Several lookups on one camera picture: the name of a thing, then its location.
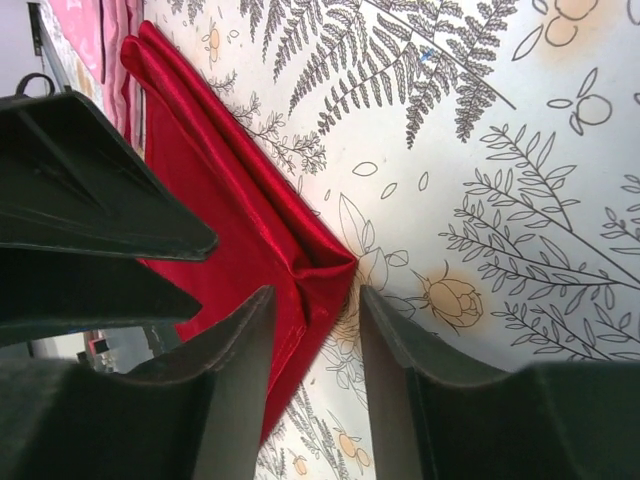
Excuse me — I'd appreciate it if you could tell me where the pink floral placemat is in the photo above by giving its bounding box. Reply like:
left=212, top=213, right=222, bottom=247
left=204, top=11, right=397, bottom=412
left=43, top=1, right=143, bottom=148

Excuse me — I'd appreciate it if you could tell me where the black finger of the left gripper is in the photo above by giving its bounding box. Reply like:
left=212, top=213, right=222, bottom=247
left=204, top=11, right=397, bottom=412
left=1, top=92, right=218, bottom=262
left=1, top=249, right=201, bottom=347

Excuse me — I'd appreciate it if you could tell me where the red cloth napkin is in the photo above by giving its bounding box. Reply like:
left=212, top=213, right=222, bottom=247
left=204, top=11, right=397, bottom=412
left=121, top=22, right=357, bottom=434

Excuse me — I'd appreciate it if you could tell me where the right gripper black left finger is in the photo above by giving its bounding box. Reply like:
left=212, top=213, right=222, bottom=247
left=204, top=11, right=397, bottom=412
left=1, top=286, right=276, bottom=479

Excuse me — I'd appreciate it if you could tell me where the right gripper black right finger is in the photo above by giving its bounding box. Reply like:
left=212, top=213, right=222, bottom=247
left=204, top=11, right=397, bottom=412
left=359, top=286, right=639, bottom=479

